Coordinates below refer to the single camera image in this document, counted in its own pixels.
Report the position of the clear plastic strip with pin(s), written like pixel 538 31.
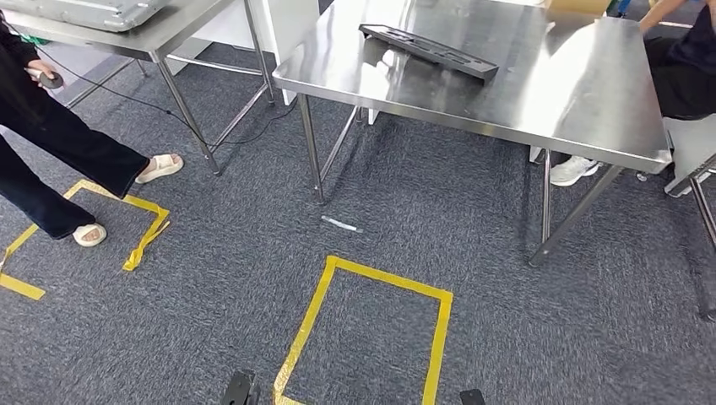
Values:
pixel 341 225

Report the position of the black handheld controller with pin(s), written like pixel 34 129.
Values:
pixel 50 81

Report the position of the black plastic plate bracket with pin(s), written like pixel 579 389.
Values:
pixel 436 53

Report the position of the brown cardboard box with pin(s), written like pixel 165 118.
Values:
pixel 582 5

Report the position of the white panel board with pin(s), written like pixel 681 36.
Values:
pixel 285 22
pixel 693 145

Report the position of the grey stamped metal plate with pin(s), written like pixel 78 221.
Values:
pixel 84 11

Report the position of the stainless steel workbench table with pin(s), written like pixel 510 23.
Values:
pixel 559 84
pixel 168 33

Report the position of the yellow floor tape square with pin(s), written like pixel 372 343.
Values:
pixel 22 288
pixel 391 278

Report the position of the person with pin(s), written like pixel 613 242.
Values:
pixel 688 72
pixel 56 140

